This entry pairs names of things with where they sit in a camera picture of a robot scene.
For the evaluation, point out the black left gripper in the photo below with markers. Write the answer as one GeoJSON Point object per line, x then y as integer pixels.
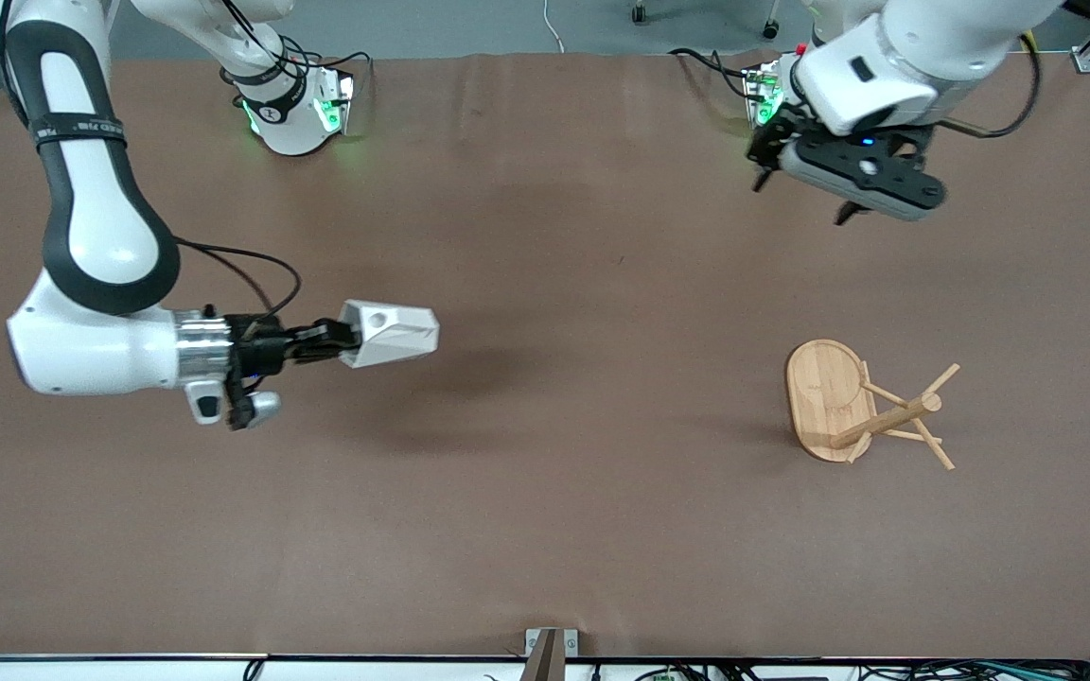
{"type": "Point", "coordinates": [764, 144]}

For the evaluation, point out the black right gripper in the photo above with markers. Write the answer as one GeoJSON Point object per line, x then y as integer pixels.
{"type": "Point", "coordinates": [259, 353]}

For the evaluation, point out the white faceted cup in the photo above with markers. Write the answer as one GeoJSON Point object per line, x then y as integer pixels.
{"type": "Point", "coordinates": [394, 333]}

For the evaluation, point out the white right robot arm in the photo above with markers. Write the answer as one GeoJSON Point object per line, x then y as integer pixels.
{"type": "Point", "coordinates": [91, 227]}

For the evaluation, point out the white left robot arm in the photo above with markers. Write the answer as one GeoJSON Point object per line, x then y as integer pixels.
{"type": "Point", "coordinates": [905, 66]}

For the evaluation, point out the wooden cup rack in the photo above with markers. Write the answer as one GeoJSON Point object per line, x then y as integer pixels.
{"type": "Point", "coordinates": [824, 397]}

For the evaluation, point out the black caster wheel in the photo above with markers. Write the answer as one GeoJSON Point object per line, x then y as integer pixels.
{"type": "Point", "coordinates": [771, 29]}
{"type": "Point", "coordinates": [640, 13]}

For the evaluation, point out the brown table cover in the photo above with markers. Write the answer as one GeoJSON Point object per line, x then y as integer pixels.
{"type": "Point", "coordinates": [545, 473]}

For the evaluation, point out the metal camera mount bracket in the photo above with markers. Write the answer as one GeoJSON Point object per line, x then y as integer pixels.
{"type": "Point", "coordinates": [545, 653]}

